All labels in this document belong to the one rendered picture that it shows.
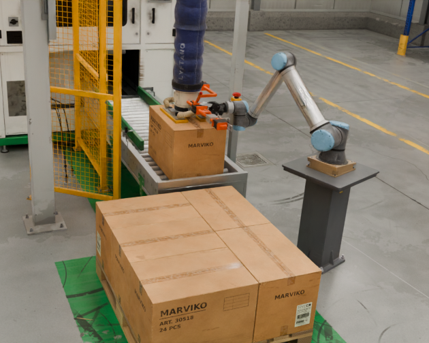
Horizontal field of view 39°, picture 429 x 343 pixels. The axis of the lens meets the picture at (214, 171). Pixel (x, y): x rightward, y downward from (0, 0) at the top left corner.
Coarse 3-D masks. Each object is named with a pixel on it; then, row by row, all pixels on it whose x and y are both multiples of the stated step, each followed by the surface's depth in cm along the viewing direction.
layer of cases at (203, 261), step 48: (192, 192) 422; (96, 240) 409; (144, 240) 356; (192, 240) 360; (240, 240) 364; (288, 240) 367; (144, 288) 311; (192, 288) 314; (240, 288) 318; (288, 288) 333; (144, 336) 319; (192, 336) 318; (240, 336) 332
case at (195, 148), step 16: (160, 112) 453; (160, 128) 446; (176, 128) 422; (192, 128) 424; (208, 128) 427; (160, 144) 450; (176, 144) 422; (192, 144) 427; (208, 144) 432; (224, 144) 437; (160, 160) 454; (176, 160) 427; (192, 160) 432; (208, 160) 437; (176, 176) 432; (192, 176) 437
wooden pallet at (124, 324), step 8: (96, 256) 413; (96, 264) 416; (96, 272) 419; (104, 272) 394; (104, 280) 407; (104, 288) 399; (112, 296) 391; (112, 304) 383; (120, 304) 363; (120, 312) 364; (120, 320) 366; (128, 328) 362; (128, 336) 355; (280, 336) 345; (288, 336) 347; (296, 336) 350; (304, 336) 353
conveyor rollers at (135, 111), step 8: (112, 104) 598; (128, 104) 604; (136, 104) 607; (144, 104) 610; (128, 112) 578; (136, 112) 581; (144, 112) 584; (128, 120) 561; (136, 120) 557; (144, 120) 559; (136, 128) 538; (144, 128) 541; (128, 136) 518; (144, 136) 524; (144, 144) 507; (144, 152) 489; (152, 160) 474; (152, 168) 457; (160, 176) 443
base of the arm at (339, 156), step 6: (330, 150) 416; (336, 150) 415; (342, 150) 416; (324, 156) 418; (330, 156) 415; (336, 156) 415; (342, 156) 417; (330, 162) 416; (336, 162) 415; (342, 162) 417
